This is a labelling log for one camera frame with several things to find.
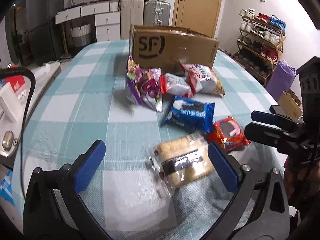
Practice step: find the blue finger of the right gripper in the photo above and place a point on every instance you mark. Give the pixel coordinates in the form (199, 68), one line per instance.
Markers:
(278, 138)
(273, 119)

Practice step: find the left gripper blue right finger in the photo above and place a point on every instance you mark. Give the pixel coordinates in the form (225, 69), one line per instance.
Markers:
(226, 166)

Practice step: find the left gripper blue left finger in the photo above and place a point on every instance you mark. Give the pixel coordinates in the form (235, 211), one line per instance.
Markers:
(87, 164)

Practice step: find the red Oreo pack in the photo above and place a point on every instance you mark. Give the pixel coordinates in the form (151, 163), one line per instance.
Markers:
(228, 134)

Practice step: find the clear-wrapped biscuit sandwich pack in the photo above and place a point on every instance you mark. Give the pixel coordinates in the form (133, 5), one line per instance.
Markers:
(179, 162)

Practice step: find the noodle snack bag front side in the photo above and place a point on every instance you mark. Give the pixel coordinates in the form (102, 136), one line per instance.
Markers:
(202, 79)

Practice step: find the blue Oreo pack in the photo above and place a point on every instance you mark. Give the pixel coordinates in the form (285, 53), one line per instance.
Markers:
(190, 114)

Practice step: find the purple grape candy bag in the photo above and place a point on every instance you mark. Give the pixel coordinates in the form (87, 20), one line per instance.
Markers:
(143, 86)

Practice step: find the person's right hand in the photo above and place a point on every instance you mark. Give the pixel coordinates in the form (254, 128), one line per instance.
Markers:
(301, 186)

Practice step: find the black smartphone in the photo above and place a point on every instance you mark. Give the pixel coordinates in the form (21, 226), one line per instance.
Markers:
(276, 109)

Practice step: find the cardboard box with cat print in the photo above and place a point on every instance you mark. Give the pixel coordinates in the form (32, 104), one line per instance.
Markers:
(290, 104)

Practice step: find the purple paper bag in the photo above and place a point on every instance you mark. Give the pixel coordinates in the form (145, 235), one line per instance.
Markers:
(281, 80)

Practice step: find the teal checkered tablecloth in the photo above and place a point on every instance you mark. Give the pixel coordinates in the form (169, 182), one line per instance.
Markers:
(86, 102)

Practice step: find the shoe rack with shoes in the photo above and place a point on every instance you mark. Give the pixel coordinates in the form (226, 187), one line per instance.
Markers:
(260, 44)

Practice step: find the small metal earbud case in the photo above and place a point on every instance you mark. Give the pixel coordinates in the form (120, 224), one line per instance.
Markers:
(9, 140)

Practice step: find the white red snack pack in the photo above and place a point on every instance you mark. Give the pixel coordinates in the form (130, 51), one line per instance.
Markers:
(175, 85)

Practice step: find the red pouch on side table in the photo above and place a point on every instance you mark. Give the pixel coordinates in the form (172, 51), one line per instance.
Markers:
(16, 82)

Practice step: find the brown SF cardboard box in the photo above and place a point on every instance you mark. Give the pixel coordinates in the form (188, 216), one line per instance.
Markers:
(160, 46)

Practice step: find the wooden door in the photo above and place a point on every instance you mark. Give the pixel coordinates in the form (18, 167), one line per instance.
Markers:
(198, 15)

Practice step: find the woven laundry basket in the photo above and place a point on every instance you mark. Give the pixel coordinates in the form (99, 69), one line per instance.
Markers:
(81, 36)

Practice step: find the silver suitcase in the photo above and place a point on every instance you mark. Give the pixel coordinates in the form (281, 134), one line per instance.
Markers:
(156, 13)

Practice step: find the black refrigerator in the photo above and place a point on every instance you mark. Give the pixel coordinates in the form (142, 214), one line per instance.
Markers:
(44, 34)

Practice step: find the white drawer desk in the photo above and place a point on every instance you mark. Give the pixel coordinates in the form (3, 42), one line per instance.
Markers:
(105, 15)

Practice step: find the beige suitcase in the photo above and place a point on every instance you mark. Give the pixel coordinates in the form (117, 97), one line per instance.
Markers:
(131, 12)

